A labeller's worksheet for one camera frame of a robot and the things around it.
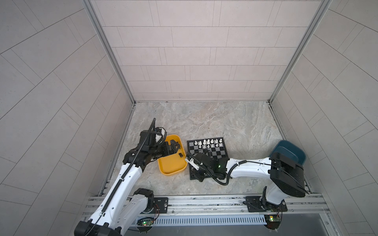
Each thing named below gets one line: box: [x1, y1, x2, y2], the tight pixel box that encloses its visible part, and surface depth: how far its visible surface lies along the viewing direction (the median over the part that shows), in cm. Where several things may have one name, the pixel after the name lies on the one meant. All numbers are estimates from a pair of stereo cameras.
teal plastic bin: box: [269, 140, 307, 166], surface depth 89 cm
